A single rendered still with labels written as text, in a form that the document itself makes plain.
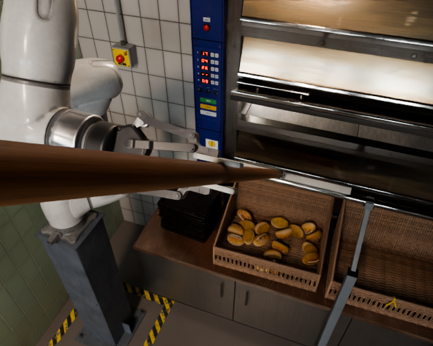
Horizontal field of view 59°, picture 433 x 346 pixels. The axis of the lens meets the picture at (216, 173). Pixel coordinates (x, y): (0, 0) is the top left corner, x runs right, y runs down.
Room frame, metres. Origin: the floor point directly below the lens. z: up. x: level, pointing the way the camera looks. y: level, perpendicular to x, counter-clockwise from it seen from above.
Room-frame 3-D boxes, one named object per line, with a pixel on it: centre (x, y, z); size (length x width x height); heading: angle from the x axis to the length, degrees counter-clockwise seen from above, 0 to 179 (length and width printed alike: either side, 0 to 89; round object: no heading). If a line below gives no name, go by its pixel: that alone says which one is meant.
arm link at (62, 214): (1.11, 0.65, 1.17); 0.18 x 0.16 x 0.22; 118
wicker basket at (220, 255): (1.31, -0.31, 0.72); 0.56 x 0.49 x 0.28; 72
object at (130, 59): (1.84, 0.47, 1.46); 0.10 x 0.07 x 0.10; 70
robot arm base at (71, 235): (1.09, 0.67, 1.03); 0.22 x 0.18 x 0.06; 158
